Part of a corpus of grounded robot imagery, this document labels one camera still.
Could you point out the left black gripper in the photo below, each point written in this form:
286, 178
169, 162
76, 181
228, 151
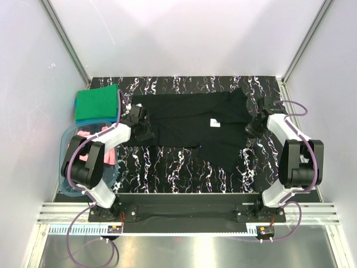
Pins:
148, 133

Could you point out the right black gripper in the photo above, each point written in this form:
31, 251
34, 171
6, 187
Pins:
249, 129

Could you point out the black t shirt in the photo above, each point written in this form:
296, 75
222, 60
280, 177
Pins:
213, 124

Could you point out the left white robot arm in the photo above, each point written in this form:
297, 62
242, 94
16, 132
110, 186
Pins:
83, 164

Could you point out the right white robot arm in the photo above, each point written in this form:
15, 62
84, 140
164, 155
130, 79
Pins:
301, 164

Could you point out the folded blue t shirt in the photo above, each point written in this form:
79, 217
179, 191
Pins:
76, 121

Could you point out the pink t shirt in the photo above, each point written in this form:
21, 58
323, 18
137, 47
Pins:
109, 157

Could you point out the folded green t shirt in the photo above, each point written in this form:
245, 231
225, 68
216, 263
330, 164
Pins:
96, 104

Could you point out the clear blue plastic bin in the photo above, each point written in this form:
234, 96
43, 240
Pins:
110, 172

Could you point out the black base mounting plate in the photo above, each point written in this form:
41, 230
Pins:
237, 207

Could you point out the white slotted cable duct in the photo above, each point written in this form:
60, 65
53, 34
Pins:
111, 230

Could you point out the right aluminium frame post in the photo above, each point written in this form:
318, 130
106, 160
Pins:
312, 30

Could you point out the aluminium frame post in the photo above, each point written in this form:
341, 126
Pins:
312, 30
60, 30

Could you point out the left aluminium frame post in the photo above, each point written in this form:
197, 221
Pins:
60, 30

